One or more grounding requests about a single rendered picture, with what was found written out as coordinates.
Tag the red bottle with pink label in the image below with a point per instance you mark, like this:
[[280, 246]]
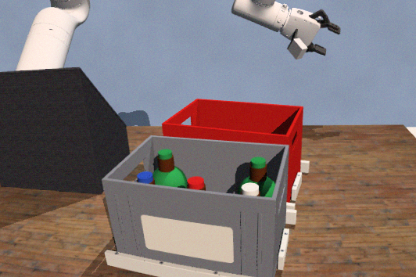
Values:
[[196, 183]]

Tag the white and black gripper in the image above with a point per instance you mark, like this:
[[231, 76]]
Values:
[[307, 27]]

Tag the green bottle with light green label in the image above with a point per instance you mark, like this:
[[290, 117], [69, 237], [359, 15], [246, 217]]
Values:
[[167, 174]]

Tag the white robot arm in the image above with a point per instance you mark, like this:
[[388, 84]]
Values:
[[52, 30]]

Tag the red crate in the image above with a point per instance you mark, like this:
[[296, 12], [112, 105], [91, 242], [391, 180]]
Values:
[[242, 122]]

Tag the grey plastic crate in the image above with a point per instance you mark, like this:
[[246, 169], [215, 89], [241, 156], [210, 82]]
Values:
[[217, 229]]

